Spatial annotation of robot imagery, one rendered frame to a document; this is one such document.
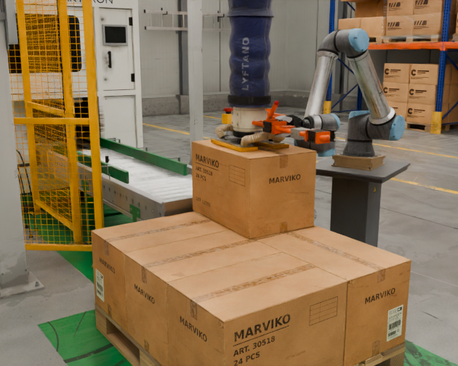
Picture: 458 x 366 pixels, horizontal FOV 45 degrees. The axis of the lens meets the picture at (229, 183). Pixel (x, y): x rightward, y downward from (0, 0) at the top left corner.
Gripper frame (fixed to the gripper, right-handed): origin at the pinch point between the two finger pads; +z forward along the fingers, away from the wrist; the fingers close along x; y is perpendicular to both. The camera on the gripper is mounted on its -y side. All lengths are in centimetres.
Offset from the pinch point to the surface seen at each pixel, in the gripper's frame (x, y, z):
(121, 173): -46, 137, 37
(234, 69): 26.8, 26.0, 9.7
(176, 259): -53, -13, 60
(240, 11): 55, 21, 9
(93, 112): -3, 130, 56
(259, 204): -36.0, -5.1, 12.8
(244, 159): -14.2, -0.5, 18.5
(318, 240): -53, -22, -10
